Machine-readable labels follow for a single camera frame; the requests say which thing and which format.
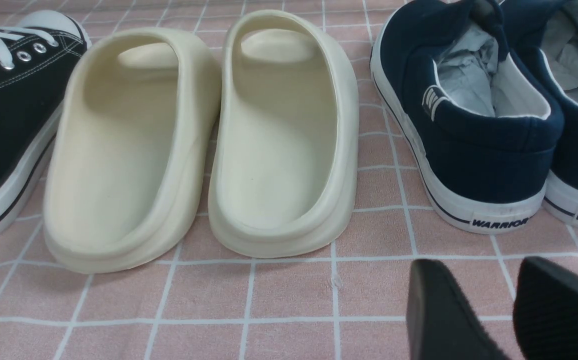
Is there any black lace sneaker right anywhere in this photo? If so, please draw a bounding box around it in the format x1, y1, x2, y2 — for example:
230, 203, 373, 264
0, 10, 91, 234

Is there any cream slipper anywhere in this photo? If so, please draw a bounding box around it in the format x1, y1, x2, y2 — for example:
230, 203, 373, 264
43, 27, 222, 274
207, 9, 360, 259

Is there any navy canvas shoe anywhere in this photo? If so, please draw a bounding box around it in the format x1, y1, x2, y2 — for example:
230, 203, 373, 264
500, 0, 578, 228
370, 0, 564, 235

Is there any cream slipper right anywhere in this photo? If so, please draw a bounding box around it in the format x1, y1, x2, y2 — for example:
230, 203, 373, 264
207, 9, 360, 259

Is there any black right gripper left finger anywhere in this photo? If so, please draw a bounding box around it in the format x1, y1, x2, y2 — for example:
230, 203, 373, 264
406, 259, 509, 360

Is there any pink checkered tablecloth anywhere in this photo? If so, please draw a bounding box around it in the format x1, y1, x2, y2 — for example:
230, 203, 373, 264
0, 0, 578, 360

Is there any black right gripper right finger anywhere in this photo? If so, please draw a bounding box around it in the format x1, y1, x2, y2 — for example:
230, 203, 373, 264
512, 256, 578, 360

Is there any cream slipper left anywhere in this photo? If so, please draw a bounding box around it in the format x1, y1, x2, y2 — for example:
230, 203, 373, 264
43, 27, 222, 274

